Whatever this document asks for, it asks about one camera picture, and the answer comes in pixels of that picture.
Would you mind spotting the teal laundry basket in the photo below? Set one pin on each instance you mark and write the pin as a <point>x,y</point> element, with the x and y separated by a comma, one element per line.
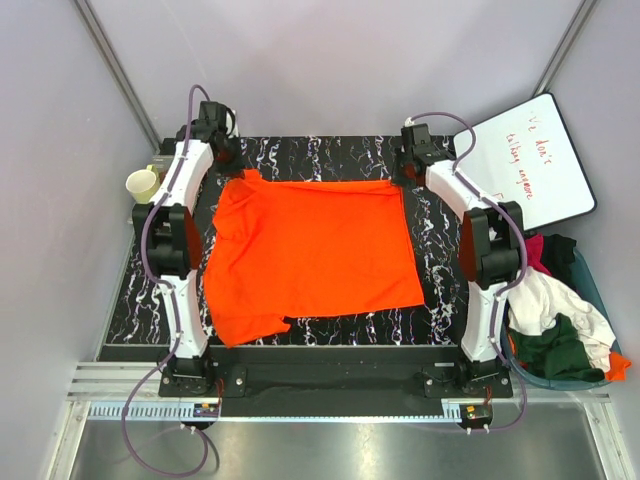
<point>583,284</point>

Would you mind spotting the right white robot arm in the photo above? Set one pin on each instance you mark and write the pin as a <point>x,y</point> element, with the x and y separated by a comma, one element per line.
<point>491,255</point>

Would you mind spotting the white t shirt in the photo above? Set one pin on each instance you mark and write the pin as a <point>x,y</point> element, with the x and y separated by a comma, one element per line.
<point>537,300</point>

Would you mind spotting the black t shirt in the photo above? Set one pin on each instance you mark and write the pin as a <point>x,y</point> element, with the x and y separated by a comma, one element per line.
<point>558,255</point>

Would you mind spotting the white whiteboard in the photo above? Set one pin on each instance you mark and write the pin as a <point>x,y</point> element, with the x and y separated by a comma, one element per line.
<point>526,155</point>

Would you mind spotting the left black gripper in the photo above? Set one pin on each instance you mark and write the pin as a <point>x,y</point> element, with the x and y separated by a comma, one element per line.
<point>233,169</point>

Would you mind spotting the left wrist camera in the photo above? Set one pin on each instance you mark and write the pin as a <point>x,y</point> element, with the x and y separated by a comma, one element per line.
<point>216,117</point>

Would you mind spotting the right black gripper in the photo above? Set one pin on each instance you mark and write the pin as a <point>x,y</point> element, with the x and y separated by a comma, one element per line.
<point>397,178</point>

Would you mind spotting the grey booklet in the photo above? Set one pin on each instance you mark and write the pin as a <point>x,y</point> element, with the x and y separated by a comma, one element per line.
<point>161,163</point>

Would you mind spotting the cream yellow mug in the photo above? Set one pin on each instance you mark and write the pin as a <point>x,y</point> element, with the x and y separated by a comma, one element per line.
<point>144,184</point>

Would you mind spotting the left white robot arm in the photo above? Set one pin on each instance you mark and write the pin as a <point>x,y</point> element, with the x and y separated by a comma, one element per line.
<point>171,252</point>

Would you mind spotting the orange t shirt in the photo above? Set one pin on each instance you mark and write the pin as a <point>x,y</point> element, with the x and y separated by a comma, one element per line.
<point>619,365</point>
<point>287,249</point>

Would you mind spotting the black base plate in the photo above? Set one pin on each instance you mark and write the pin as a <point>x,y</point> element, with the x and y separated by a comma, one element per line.
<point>334,382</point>

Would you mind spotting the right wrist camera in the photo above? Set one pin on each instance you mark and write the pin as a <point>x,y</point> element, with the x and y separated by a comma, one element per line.
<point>416,136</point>

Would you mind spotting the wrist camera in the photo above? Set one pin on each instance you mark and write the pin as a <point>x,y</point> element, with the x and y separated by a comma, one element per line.
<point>216,117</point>
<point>416,136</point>

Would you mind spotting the magenta t shirt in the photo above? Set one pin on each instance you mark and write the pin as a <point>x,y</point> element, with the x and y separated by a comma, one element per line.
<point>534,249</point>

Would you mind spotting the dark green t shirt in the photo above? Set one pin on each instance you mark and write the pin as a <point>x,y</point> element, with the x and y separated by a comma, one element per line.
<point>555,354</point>

